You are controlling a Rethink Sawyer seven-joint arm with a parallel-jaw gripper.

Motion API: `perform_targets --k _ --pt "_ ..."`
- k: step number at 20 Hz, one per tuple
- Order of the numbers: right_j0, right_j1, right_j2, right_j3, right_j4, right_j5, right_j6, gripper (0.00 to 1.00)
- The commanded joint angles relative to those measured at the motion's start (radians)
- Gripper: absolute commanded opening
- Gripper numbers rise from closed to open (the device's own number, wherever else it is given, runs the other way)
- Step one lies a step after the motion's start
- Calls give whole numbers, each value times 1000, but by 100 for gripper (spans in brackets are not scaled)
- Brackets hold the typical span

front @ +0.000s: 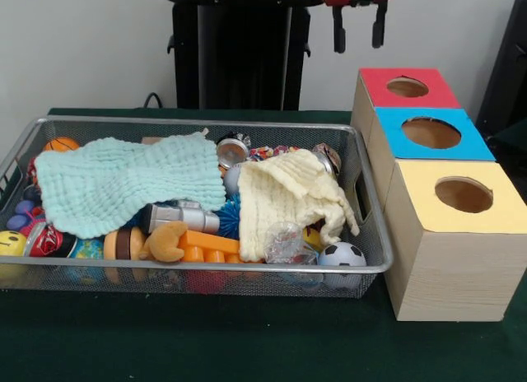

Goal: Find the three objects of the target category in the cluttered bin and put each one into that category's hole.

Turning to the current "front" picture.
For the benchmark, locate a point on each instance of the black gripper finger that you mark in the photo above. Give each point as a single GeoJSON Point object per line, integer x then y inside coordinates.
{"type": "Point", "coordinates": [380, 24]}
{"type": "Point", "coordinates": [339, 28]}

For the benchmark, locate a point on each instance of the cream yellow cloth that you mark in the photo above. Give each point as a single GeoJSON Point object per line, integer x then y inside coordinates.
{"type": "Point", "coordinates": [280, 201]}

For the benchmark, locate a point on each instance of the clear plastic packet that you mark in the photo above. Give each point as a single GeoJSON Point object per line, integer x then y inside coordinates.
{"type": "Point", "coordinates": [284, 244]}

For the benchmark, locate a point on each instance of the wooden box with three holes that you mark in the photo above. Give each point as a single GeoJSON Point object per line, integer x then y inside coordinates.
{"type": "Point", "coordinates": [445, 267]}

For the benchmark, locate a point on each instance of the clear mesh bin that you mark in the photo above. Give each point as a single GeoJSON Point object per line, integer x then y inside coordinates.
{"type": "Point", "coordinates": [206, 279]}

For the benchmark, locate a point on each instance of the round silver tin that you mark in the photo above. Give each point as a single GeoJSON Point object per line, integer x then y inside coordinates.
{"type": "Point", "coordinates": [233, 151]}

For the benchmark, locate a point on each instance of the small soccer ball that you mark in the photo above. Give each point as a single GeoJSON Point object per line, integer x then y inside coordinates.
{"type": "Point", "coordinates": [342, 254]}

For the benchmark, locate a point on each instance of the silver toy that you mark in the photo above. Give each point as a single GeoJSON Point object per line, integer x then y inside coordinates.
{"type": "Point", "coordinates": [181, 217]}

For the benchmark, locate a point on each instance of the orange plastic toy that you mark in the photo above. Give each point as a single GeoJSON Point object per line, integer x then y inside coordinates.
{"type": "Point", "coordinates": [206, 240]}

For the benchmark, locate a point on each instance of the mint green cloth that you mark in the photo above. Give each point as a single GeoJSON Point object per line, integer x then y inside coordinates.
{"type": "Point", "coordinates": [123, 184]}

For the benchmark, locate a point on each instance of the brown plush toy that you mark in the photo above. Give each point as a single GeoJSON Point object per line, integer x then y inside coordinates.
{"type": "Point", "coordinates": [165, 242]}

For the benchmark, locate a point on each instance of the small orange basketball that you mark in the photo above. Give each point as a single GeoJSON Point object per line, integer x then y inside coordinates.
{"type": "Point", "coordinates": [62, 143]}

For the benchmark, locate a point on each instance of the yellow smiley ball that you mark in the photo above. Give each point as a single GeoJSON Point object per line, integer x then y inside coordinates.
{"type": "Point", "coordinates": [11, 244]}

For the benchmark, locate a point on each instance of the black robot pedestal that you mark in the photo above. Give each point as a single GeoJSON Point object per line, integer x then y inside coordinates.
{"type": "Point", "coordinates": [230, 61]}

